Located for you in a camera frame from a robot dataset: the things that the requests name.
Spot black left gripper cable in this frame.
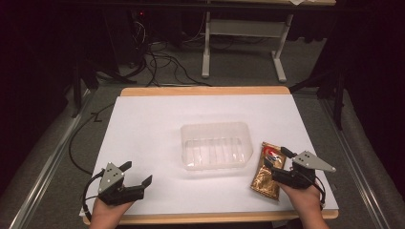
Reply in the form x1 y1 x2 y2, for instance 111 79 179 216
81 169 106 223

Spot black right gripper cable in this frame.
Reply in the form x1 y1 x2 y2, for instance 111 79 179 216
304 171 327 211

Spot black metal stand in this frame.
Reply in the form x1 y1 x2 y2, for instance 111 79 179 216
70 47 138 119
288 68 348 131

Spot white metal desk frame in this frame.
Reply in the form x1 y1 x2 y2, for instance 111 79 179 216
201 10 294 84

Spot clear plastic container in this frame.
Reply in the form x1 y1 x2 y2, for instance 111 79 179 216
180 121 254 172

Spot white paper sheet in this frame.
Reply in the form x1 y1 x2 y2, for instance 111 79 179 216
78 94 340 218

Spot person's left hand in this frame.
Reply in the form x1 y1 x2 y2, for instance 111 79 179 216
89 197 136 225

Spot black floor cable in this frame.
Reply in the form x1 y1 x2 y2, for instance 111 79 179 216
68 102 116 177

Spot dark computer tower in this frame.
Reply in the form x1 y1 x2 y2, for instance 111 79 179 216
104 8 184 66

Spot person's right hand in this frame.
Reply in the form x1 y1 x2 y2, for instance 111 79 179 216
276 180 325 221

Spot tangle of black floor cables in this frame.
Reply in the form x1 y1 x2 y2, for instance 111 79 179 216
120 18 213 88

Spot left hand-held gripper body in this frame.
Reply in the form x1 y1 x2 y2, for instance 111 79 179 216
96 161 145 206

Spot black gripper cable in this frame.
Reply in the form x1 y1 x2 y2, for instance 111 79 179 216
304 171 327 211
81 169 106 223

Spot gold foil snack packet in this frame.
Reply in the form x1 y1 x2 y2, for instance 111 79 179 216
249 141 288 201

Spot metal floor rail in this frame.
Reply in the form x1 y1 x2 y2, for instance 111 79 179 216
9 89 96 229
319 98 399 229

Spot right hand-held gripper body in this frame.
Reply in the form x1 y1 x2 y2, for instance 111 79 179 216
270 150 337 190

